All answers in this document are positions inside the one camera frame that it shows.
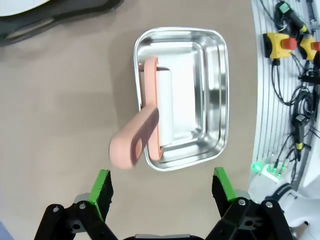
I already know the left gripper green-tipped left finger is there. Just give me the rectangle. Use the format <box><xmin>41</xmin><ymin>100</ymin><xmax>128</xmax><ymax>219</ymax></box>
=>
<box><xmin>36</xmin><ymin>169</ymin><xmax>118</xmax><ymax>240</ymax></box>

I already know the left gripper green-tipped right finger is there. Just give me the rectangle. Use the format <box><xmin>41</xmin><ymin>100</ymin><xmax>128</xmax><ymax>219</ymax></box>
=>
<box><xmin>204</xmin><ymin>166</ymin><xmax>295</xmax><ymax>240</ymax></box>

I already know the pink lint roller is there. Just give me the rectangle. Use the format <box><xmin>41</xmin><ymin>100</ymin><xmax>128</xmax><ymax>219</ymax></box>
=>
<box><xmin>109</xmin><ymin>56</ymin><xmax>174</xmax><ymax>171</ymax></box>

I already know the stainless steel rectangular tray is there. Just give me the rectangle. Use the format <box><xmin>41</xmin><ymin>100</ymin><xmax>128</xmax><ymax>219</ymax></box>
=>
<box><xmin>133</xmin><ymin>26</ymin><xmax>230</xmax><ymax>172</ymax></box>

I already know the black connector block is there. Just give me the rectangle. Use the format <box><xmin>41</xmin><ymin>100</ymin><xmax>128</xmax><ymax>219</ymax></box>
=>
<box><xmin>298</xmin><ymin>71</ymin><xmax>320</xmax><ymax>83</ymax></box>

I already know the yellow emergency stop box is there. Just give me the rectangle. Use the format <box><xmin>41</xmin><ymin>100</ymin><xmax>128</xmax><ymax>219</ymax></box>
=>
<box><xmin>299</xmin><ymin>34</ymin><xmax>320</xmax><ymax>61</ymax></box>
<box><xmin>262</xmin><ymin>32</ymin><xmax>298</xmax><ymax>60</ymax></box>

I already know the white plate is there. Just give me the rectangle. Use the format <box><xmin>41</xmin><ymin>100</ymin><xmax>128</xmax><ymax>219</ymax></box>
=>
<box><xmin>0</xmin><ymin>0</ymin><xmax>56</xmax><ymax>17</ymax></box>

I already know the black enabling switch yellow band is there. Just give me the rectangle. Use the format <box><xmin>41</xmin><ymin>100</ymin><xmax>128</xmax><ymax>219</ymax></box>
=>
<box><xmin>292</xmin><ymin>113</ymin><xmax>312</xmax><ymax>151</ymax></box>

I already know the black coiled cable bundle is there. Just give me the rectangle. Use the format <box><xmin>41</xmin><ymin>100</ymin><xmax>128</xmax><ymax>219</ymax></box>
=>
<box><xmin>291</xmin><ymin>84</ymin><xmax>318</xmax><ymax>116</ymax></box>

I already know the black serving tray with handle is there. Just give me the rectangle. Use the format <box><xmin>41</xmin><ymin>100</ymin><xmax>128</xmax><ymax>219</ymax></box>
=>
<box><xmin>0</xmin><ymin>0</ymin><xmax>125</xmax><ymax>47</ymax></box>

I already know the black enabling switch green button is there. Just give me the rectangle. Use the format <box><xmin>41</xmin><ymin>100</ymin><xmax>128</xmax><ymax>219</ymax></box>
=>
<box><xmin>274</xmin><ymin>0</ymin><xmax>309</xmax><ymax>35</ymax></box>

